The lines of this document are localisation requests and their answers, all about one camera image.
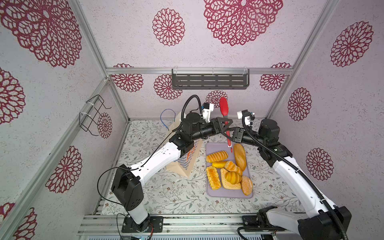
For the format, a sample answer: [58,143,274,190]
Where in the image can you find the oval sugared fake bread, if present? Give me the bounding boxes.
[241,175,253,196]

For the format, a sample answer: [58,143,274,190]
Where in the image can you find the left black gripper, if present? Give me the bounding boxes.
[191,117,233,142]

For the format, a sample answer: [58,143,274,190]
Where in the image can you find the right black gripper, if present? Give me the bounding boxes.
[221,128,266,151]

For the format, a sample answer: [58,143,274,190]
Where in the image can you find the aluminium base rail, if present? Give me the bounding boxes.
[76,212,301,240]

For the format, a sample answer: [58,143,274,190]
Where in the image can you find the triangular fake toast slice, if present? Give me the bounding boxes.
[221,168,241,190]

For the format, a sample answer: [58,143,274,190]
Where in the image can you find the fake croissant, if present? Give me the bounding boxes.
[224,161,243,176]

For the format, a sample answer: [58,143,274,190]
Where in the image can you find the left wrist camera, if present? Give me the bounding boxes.
[202,103,214,123]

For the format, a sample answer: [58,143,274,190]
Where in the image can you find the long baguette fake bread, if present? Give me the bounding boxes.
[234,144,247,171]

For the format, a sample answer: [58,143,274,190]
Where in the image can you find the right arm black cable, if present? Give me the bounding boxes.
[241,111,350,240]

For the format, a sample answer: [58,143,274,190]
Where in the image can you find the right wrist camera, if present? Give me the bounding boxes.
[237,110,255,127]

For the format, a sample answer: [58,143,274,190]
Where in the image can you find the braided fake bread loaf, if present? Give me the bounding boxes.
[206,151,229,163]

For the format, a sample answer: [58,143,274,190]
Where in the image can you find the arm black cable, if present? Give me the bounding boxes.
[241,111,350,240]
[96,94,204,208]

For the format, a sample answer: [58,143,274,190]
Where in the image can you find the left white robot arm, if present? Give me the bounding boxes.
[111,113,233,228]

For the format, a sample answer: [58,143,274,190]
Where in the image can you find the blue checkered paper bag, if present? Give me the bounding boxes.
[159,108,205,178]

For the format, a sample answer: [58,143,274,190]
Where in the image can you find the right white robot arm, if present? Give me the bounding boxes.
[228,119,352,240]

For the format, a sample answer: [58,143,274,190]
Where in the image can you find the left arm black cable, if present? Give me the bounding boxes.
[96,94,204,208]

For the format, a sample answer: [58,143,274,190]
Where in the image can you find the lavender plastic tray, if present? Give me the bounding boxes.
[205,143,254,199]

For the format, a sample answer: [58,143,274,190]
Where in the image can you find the dark grey wall shelf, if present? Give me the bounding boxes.
[171,69,250,90]

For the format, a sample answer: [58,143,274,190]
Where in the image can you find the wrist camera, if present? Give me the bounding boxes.
[237,110,255,127]
[202,103,214,123]

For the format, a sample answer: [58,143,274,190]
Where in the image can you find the corn topped fake bread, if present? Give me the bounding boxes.
[206,166,221,191]

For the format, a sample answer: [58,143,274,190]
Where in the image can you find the small yellow fake bread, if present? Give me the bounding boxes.
[212,161,227,169]

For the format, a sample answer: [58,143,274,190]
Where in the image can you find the black wire wall rack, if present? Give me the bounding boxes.
[78,95,113,139]

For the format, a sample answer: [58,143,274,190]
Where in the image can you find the round pumpkin fake bun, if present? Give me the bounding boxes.
[225,172,242,185]

